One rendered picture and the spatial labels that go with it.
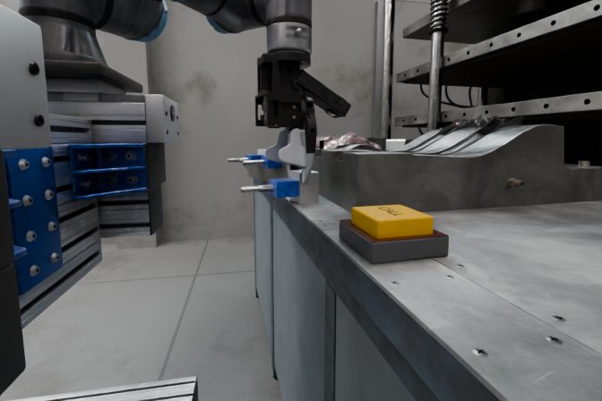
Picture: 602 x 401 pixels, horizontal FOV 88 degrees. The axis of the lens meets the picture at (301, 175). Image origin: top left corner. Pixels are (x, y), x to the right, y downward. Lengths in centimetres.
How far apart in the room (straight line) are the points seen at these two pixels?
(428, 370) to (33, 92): 32
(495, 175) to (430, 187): 12
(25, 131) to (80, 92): 43
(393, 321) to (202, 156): 275
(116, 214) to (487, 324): 61
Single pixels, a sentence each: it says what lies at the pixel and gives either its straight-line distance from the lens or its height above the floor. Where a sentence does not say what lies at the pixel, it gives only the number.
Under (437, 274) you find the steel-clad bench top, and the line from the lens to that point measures 29.
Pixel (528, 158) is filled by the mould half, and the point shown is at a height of 88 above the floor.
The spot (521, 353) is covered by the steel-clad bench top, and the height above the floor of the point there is 80.
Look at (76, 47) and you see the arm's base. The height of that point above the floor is 108.
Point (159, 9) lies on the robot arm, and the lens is 88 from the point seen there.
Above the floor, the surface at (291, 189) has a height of 83.
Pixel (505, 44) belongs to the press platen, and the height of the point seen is 125.
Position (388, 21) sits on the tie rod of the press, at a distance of 204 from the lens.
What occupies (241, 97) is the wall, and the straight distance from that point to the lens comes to 293.
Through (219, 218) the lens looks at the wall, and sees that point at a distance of 301.
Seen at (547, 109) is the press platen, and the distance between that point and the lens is 127.
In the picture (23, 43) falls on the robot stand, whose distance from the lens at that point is 30.
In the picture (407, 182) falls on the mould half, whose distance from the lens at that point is 49.
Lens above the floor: 91
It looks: 7 degrees down
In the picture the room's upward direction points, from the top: straight up
